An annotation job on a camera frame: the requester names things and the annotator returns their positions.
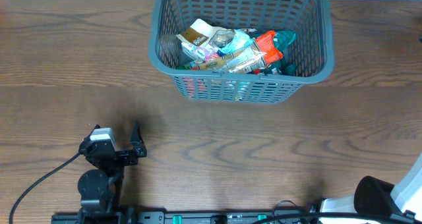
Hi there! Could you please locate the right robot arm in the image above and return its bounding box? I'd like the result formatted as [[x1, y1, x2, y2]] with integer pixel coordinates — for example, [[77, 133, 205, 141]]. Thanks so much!
[[311, 157, 421, 223]]

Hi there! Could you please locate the grey plastic basket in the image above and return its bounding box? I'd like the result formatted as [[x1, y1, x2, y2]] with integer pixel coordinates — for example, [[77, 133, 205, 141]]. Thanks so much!
[[148, 0, 335, 103]]

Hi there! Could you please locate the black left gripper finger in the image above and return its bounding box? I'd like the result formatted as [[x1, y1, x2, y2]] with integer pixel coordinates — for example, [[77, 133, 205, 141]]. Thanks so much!
[[89, 125, 101, 135], [130, 122, 145, 150]]

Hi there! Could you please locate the green Nescafe coffee bag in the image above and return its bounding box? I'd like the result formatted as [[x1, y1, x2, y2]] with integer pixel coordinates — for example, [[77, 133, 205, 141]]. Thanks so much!
[[251, 30, 296, 76]]

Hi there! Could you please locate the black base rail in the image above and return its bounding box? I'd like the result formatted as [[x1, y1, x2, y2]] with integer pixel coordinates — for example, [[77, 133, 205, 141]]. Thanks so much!
[[51, 208, 382, 224]]

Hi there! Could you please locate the orange biscuit pack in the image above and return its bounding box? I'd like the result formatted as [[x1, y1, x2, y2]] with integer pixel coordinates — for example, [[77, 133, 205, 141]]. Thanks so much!
[[191, 30, 284, 74]]

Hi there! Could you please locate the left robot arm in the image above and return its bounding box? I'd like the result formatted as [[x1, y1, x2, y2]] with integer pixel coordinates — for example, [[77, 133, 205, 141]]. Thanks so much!
[[78, 123, 147, 224]]

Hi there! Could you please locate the Kleenex tissue multipack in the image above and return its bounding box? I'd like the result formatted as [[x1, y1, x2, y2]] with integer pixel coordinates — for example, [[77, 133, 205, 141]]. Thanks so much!
[[181, 42, 220, 63]]

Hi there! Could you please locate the light green small packet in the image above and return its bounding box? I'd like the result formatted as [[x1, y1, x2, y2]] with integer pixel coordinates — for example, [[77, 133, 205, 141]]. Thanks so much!
[[218, 30, 253, 56]]

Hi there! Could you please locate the beige paper pouch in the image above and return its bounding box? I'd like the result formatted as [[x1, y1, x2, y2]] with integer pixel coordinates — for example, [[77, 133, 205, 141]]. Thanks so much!
[[176, 18, 258, 50]]

